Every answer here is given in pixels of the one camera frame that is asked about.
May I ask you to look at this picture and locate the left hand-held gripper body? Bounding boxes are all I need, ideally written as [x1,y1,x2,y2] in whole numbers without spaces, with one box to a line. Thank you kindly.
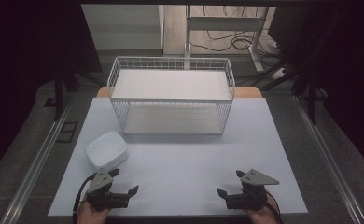
[86,169,131,212]

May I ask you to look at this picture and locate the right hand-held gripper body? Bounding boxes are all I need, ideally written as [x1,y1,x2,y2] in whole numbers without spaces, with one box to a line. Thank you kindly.
[226,168,280,211]

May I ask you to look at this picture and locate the white square bowl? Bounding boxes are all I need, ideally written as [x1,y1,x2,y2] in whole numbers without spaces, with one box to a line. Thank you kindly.
[84,131,130,173]

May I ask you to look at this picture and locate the white wire shelf rack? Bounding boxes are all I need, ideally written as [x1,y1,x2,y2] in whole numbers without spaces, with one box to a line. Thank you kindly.
[106,55,236,136]

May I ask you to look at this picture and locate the person's right hand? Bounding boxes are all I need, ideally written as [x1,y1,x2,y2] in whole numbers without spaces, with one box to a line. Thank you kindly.
[245,193,281,224]

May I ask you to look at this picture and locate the person's left hand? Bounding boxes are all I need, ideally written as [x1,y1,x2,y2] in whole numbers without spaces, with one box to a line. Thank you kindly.
[77,194,111,224]

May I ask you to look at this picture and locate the wooden table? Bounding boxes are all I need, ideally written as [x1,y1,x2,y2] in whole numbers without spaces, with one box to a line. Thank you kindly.
[95,86,264,99]

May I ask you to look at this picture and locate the black tripod stand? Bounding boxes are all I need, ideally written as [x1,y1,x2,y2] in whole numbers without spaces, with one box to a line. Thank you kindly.
[42,59,105,122]
[258,8,343,126]

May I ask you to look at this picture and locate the white power strip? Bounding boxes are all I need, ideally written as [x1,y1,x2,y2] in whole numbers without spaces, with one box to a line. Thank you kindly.
[271,67,287,80]

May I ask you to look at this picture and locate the white cabinet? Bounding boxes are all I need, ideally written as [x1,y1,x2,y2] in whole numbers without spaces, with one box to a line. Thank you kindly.
[80,4,165,51]

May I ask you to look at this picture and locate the dark curtain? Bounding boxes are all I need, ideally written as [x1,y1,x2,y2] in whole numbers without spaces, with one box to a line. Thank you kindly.
[0,0,104,182]
[307,0,364,179]

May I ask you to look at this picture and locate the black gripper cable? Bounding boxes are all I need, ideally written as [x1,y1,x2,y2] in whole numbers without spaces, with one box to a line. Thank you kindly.
[263,190,285,224]
[72,173,97,224]

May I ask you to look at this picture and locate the black floor bracket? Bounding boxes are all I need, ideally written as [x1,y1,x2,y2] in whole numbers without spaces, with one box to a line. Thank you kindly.
[55,121,78,144]

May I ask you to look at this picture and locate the metal floor rail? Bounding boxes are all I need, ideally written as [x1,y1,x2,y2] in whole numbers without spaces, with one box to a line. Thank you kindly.
[0,92,75,224]
[293,94,364,224]

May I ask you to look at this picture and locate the black floor cables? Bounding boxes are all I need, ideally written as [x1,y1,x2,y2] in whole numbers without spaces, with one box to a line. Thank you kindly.
[190,5,280,54]

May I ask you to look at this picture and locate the white desk frame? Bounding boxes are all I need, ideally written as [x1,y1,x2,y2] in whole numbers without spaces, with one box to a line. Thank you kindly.
[184,4,270,74]

